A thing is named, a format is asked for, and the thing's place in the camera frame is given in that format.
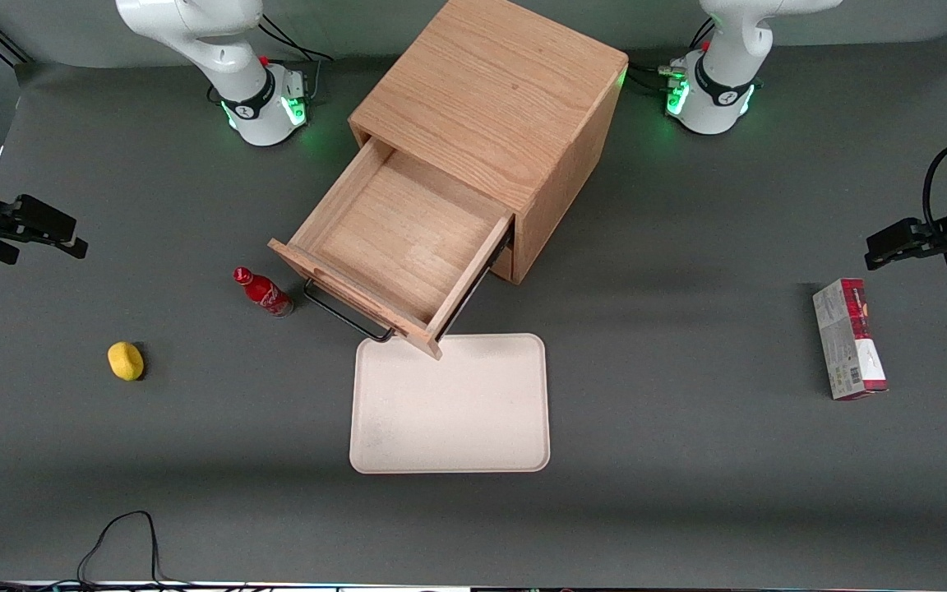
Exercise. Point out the red soda bottle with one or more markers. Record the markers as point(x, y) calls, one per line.
point(266, 293)

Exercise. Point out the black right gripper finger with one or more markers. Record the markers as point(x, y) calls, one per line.
point(42, 222)

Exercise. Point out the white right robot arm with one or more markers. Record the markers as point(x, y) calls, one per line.
point(227, 57)

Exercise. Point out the red plaid carton box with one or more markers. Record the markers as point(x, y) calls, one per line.
point(845, 337)

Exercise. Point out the yellow lemon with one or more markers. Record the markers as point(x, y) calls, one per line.
point(126, 362)

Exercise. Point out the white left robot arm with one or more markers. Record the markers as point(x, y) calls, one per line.
point(720, 90)

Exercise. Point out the wooden drawer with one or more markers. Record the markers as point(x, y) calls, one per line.
point(399, 238)

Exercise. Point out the wooden drawer cabinet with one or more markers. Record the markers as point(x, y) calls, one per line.
point(490, 82)

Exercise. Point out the cream plastic tray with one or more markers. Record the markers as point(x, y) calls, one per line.
point(449, 411)

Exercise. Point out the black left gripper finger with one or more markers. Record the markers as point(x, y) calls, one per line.
point(905, 242)

